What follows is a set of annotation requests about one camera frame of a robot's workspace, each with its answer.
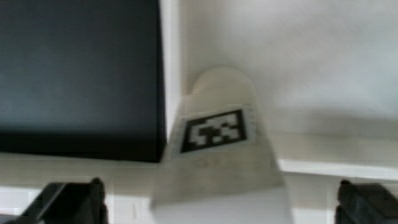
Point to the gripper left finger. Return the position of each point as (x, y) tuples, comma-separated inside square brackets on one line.
[(67, 204)]

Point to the white square table top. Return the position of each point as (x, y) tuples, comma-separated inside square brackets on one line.
[(314, 49)]

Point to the white table leg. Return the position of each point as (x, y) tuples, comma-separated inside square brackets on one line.
[(218, 184)]

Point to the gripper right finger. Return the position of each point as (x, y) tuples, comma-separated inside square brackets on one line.
[(368, 204)]

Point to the white L-shaped obstacle fence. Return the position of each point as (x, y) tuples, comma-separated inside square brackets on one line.
[(28, 172)]

